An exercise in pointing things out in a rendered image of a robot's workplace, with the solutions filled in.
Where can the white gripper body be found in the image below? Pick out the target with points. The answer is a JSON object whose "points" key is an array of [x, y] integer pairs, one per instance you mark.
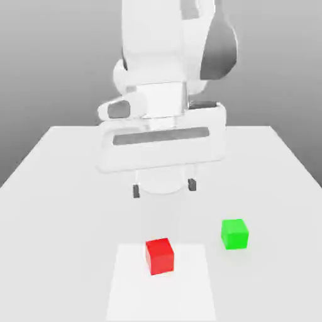
{"points": [[161, 153]]}

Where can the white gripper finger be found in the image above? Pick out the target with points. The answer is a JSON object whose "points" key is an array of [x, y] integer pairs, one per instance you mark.
{"points": [[192, 184], [136, 190]]}

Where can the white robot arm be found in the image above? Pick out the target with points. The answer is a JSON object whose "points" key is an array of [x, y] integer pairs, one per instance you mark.
{"points": [[156, 50]]}

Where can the small green cube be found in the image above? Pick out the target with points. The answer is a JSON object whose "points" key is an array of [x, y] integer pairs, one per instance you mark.
{"points": [[235, 234]]}

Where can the small red cube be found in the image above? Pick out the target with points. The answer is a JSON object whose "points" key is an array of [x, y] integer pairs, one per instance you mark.
{"points": [[160, 257]]}

